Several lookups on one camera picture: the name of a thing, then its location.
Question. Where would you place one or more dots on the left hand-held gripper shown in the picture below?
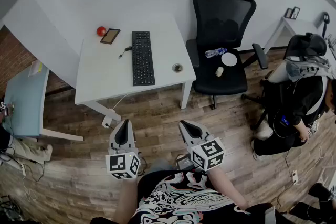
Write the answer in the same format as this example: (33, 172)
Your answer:
(122, 165)

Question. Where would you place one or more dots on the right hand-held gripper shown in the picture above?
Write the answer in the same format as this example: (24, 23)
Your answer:
(207, 154)

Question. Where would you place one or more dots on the black keyboard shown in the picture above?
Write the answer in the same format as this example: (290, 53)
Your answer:
(143, 60)

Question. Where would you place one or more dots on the person's right forearm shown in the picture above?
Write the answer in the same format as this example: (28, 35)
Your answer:
(225, 186)

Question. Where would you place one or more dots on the person's left forearm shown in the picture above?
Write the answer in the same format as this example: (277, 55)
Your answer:
(127, 199)

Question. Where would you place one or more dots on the white power strip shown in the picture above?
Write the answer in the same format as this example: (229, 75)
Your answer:
(294, 177)
(106, 122)
(23, 169)

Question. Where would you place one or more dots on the black waist device with screen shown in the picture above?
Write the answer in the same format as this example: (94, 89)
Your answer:
(183, 161)

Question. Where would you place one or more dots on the person's grey trousers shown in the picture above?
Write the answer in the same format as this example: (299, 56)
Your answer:
(157, 166)

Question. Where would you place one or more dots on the black mesh office chair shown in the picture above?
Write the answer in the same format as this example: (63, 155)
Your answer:
(223, 84)

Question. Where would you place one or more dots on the small beige object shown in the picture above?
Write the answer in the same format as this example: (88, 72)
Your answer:
(219, 71)

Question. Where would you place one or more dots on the person's black patterned shirt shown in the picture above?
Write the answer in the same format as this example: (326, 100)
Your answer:
(183, 204)

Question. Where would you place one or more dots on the white round disc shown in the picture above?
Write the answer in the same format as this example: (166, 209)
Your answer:
(229, 59)

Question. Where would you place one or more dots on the clear plastic water bottle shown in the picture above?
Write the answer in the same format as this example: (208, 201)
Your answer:
(215, 52)

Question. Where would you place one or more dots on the light blue table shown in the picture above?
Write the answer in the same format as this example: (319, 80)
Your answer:
(23, 102)

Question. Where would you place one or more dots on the red tomato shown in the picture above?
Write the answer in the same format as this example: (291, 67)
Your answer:
(101, 31)

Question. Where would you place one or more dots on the sheet of paper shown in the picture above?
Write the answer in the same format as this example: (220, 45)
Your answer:
(35, 68)

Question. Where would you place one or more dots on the white side desk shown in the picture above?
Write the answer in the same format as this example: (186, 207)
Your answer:
(302, 25)

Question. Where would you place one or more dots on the black headphones on stand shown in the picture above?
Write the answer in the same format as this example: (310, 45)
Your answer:
(325, 21)

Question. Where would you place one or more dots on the small dark picture frame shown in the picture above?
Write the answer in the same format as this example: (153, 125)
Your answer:
(288, 13)
(296, 12)

